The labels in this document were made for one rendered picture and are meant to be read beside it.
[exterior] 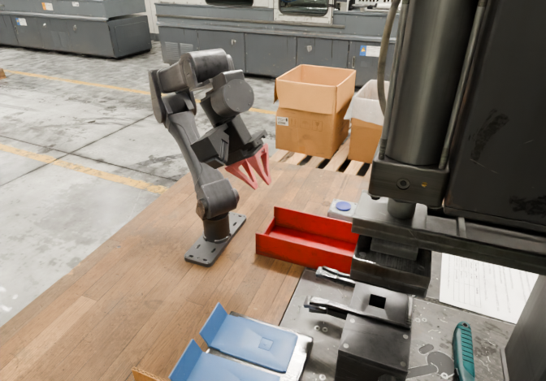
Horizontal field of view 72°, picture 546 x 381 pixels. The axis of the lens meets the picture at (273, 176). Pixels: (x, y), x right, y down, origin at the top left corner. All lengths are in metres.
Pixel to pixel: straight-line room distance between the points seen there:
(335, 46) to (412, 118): 4.75
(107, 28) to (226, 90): 6.67
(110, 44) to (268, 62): 2.95
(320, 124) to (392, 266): 2.44
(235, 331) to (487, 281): 0.54
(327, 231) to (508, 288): 0.39
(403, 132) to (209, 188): 0.49
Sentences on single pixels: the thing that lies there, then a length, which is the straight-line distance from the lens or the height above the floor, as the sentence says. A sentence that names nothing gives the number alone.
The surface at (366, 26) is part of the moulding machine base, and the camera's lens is 5.07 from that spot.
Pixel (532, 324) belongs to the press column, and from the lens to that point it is 0.71.
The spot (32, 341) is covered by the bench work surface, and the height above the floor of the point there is 0.90.
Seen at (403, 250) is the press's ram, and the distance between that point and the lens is 0.54.
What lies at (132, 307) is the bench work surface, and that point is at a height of 0.90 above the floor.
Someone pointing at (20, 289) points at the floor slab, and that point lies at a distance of 2.45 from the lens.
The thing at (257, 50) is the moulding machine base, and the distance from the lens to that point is 5.63.
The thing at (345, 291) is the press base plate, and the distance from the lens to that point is 0.83.
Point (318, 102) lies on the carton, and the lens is 2.86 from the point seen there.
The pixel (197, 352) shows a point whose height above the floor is 0.93.
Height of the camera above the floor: 1.49
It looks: 29 degrees down
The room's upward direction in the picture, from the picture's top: straight up
